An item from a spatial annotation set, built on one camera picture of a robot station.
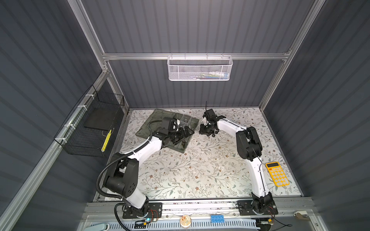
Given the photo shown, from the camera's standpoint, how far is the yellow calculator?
2.72 feet

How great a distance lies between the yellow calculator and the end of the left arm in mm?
539

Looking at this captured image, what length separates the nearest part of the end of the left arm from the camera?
27.8 inches
